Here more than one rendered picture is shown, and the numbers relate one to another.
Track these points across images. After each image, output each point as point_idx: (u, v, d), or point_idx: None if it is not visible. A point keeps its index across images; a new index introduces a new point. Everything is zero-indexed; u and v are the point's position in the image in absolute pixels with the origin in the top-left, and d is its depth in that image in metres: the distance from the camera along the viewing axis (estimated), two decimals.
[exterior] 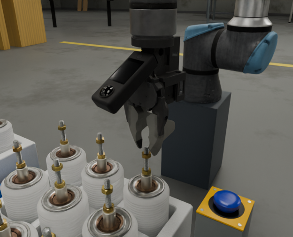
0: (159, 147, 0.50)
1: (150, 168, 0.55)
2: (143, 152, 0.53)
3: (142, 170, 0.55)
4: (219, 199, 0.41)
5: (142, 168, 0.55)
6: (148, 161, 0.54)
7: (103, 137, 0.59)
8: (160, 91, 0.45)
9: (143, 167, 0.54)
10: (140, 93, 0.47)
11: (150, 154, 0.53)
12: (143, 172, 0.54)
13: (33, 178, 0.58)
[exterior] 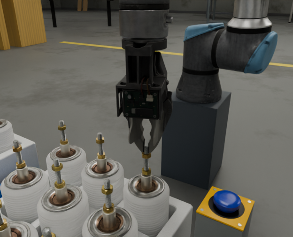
0: None
1: (150, 168, 0.55)
2: None
3: (142, 170, 0.55)
4: (219, 199, 0.41)
5: (142, 168, 0.55)
6: (148, 161, 0.53)
7: (103, 137, 0.59)
8: None
9: (143, 167, 0.54)
10: None
11: (150, 154, 0.53)
12: (143, 172, 0.54)
13: (33, 178, 0.58)
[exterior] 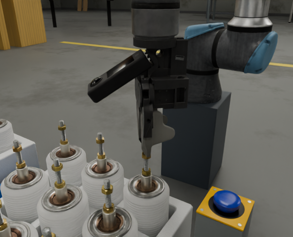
0: (148, 149, 0.49)
1: (142, 168, 0.55)
2: None
3: (147, 174, 0.54)
4: (219, 199, 0.41)
5: (146, 172, 0.54)
6: (147, 160, 0.54)
7: (103, 137, 0.59)
8: (148, 92, 0.44)
9: (147, 169, 0.54)
10: (137, 91, 0.48)
11: None
12: (150, 170, 0.55)
13: (33, 178, 0.58)
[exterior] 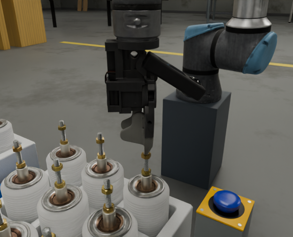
0: None
1: None
2: (143, 153, 0.53)
3: (142, 173, 0.54)
4: (219, 199, 0.41)
5: (142, 170, 0.54)
6: (148, 161, 0.54)
7: (103, 137, 0.59)
8: None
9: (144, 168, 0.54)
10: None
11: (150, 154, 0.53)
12: (146, 173, 0.54)
13: (33, 178, 0.58)
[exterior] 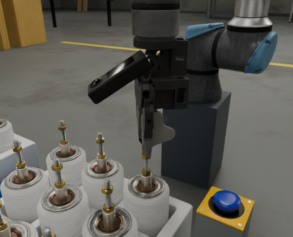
0: (148, 150, 0.49)
1: (145, 173, 0.54)
2: None
3: (150, 170, 0.55)
4: (219, 199, 0.41)
5: (150, 169, 0.55)
6: (143, 162, 0.54)
7: (103, 137, 0.59)
8: (149, 93, 0.44)
9: (148, 167, 0.55)
10: (137, 91, 0.48)
11: (141, 155, 0.53)
12: None
13: (33, 178, 0.58)
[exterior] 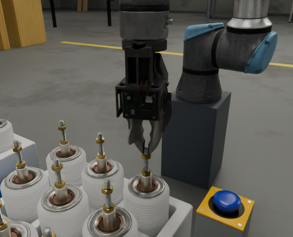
0: None
1: (145, 173, 0.54)
2: (149, 153, 0.53)
3: (150, 170, 0.55)
4: (219, 199, 0.41)
5: (150, 169, 0.55)
6: (143, 162, 0.54)
7: (103, 137, 0.59)
8: None
9: (148, 167, 0.55)
10: None
11: (141, 155, 0.53)
12: None
13: (33, 178, 0.58)
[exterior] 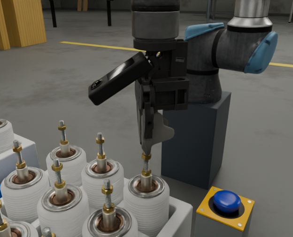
0: (148, 148, 0.50)
1: (150, 170, 0.55)
2: None
3: (142, 171, 0.55)
4: (219, 199, 0.41)
5: (142, 169, 0.55)
6: (147, 163, 0.54)
7: (103, 137, 0.59)
8: (149, 94, 0.45)
9: (144, 168, 0.55)
10: (137, 93, 0.48)
11: (149, 157, 0.53)
12: (142, 172, 0.54)
13: (33, 178, 0.58)
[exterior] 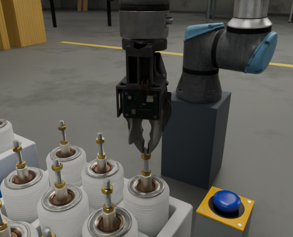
0: None
1: (150, 170, 0.55)
2: None
3: (142, 171, 0.55)
4: (219, 199, 0.41)
5: (142, 169, 0.55)
6: (147, 163, 0.54)
7: (103, 137, 0.59)
8: None
9: (143, 168, 0.55)
10: None
11: (149, 157, 0.53)
12: (142, 172, 0.54)
13: (33, 178, 0.58)
